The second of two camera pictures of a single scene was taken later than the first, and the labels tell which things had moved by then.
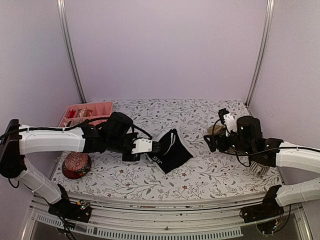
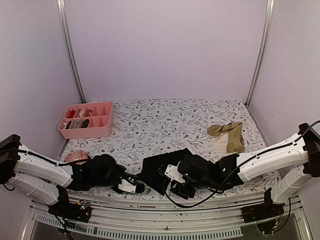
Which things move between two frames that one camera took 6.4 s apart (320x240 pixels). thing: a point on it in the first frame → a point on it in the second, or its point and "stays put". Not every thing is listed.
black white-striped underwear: x=173 y=153 → x=150 y=175
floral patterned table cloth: x=205 y=168 stays put
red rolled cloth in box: x=71 y=114 stays put
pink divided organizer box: x=95 y=113 stays put
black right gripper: x=212 y=145 → x=182 y=193
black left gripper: x=126 y=158 → x=122 y=170
